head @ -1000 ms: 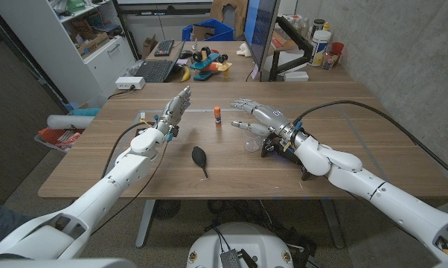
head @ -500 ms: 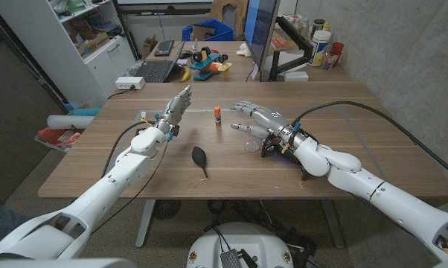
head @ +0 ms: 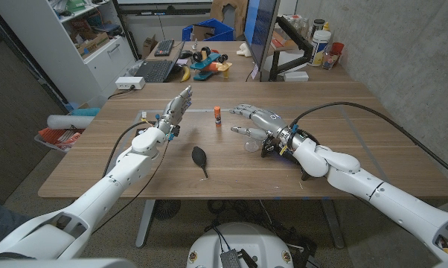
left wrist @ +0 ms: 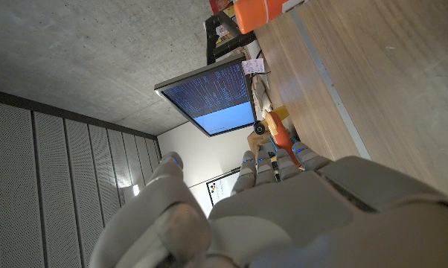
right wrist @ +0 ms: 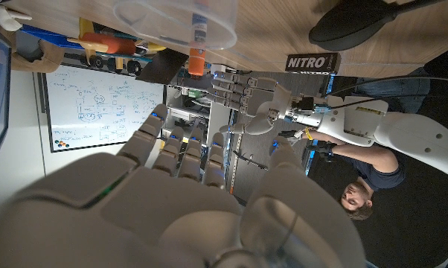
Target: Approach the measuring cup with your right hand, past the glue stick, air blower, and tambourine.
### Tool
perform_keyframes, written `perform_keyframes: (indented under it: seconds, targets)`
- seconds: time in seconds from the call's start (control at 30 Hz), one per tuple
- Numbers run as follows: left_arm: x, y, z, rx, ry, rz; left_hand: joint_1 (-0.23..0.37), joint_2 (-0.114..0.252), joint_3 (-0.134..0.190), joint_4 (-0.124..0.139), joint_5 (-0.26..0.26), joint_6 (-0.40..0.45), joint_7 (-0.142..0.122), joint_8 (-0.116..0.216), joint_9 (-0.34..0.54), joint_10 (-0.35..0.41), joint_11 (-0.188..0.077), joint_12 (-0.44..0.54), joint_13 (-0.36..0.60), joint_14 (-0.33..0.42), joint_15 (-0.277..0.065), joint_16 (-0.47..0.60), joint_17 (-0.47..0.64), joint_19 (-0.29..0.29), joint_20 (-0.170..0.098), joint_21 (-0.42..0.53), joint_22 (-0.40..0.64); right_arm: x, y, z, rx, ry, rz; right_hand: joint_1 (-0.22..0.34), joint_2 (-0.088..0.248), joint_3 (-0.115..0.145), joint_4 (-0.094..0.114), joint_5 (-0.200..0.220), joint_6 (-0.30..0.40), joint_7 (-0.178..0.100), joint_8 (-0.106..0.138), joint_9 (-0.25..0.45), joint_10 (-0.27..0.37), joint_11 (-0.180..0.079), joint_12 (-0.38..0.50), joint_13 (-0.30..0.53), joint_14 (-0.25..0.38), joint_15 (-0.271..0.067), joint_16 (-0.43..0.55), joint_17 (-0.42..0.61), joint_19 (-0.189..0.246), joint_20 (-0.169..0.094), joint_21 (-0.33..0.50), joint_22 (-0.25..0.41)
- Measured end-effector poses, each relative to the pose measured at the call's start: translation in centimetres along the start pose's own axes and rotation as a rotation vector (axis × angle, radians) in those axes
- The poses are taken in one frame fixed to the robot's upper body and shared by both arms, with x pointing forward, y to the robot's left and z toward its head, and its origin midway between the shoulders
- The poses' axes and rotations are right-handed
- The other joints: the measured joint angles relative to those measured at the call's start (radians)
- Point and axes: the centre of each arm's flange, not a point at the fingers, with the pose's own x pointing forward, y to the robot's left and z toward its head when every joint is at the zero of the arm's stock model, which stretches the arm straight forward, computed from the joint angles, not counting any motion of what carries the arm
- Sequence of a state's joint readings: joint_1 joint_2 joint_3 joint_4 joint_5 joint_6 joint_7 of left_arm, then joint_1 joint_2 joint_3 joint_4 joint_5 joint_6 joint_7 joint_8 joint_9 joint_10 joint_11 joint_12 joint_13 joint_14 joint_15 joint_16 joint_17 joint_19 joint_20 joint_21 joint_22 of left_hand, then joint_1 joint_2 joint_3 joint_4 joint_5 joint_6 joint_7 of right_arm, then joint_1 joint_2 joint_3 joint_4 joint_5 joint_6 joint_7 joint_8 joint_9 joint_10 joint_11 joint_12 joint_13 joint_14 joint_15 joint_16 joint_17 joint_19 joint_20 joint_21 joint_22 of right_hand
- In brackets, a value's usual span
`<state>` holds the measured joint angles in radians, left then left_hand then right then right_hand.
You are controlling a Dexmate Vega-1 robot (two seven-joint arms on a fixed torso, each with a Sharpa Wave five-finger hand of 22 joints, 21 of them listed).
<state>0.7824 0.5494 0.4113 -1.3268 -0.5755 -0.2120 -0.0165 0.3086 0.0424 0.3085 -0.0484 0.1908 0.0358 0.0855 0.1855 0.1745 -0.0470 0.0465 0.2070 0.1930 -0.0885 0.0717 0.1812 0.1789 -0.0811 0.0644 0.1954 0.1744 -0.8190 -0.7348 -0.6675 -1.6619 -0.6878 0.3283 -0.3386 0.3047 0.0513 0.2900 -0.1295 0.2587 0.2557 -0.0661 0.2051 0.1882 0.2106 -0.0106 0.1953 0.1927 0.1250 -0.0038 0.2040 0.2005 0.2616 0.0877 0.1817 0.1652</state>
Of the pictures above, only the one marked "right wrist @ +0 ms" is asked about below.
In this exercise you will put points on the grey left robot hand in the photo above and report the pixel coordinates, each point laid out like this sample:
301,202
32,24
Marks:
265,97

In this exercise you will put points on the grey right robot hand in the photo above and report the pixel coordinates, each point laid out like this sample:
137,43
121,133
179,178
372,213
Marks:
142,219

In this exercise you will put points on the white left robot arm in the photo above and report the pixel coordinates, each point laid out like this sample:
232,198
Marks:
406,134

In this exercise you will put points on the orange glue stick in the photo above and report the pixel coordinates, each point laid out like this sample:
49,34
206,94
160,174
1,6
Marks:
197,61

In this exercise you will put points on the black rubber air blower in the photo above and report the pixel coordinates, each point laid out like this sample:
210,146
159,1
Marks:
350,26

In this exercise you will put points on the clear plastic measuring cup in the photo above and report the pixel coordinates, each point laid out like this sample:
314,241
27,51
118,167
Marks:
153,26

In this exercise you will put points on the white shelf cabinet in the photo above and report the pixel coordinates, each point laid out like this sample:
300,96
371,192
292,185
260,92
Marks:
216,119

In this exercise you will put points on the black Nitro box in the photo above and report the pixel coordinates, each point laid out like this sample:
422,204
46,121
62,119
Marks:
311,62

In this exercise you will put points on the whiteboard with writing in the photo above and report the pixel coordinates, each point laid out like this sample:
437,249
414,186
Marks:
101,108

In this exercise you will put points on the person in dark shirt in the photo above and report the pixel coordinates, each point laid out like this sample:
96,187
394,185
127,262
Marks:
378,175

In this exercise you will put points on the colourful toy airplane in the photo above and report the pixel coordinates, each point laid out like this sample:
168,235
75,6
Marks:
108,44

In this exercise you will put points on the brown cardboard sheet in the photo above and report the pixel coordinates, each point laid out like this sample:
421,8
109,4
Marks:
47,56

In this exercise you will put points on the white plush toy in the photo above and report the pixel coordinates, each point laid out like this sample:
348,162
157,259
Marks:
6,18

